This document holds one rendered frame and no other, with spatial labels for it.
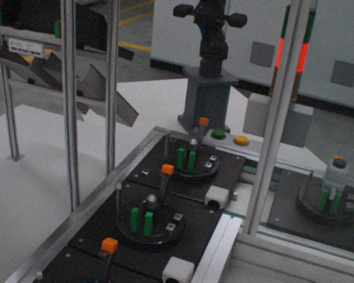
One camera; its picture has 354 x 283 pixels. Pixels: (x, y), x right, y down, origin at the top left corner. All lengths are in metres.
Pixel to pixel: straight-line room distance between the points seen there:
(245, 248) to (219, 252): 0.09
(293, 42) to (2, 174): 0.85
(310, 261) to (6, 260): 0.64
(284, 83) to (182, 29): 3.57
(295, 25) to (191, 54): 3.62
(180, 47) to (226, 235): 3.56
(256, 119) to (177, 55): 3.60
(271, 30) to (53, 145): 2.99
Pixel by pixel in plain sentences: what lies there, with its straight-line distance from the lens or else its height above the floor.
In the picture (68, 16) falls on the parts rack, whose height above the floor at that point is 1.36.
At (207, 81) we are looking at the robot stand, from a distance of 1.31.
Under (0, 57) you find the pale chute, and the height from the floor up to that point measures 1.18.
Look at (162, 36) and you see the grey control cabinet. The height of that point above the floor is 0.38.
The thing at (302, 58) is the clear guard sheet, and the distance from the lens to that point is 0.69.
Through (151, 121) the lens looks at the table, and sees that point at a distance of 1.46.
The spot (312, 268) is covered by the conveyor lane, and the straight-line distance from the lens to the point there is 0.90.
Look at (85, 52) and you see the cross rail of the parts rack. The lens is 0.96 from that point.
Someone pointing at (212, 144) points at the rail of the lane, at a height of 0.96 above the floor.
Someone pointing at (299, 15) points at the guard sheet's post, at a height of 1.41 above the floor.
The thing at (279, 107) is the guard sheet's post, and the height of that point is 1.25.
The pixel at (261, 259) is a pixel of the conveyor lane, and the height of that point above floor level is 0.91.
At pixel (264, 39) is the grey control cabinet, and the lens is 4.01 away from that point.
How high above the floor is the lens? 1.52
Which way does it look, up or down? 29 degrees down
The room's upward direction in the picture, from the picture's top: 6 degrees clockwise
